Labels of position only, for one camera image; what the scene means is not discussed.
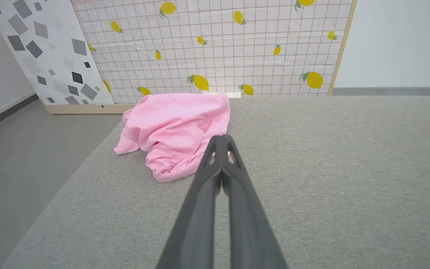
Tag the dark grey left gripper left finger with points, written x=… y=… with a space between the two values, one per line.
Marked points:
x=196 y=224

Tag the pink garment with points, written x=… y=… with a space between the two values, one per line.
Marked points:
x=174 y=127

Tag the lemon print grid panel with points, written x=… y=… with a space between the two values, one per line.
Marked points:
x=237 y=56

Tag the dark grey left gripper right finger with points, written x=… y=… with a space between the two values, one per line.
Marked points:
x=248 y=224

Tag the grey fabric sofa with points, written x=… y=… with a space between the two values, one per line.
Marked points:
x=349 y=168

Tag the grey shapes patterned white panel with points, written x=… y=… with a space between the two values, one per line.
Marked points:
x=50 y=45

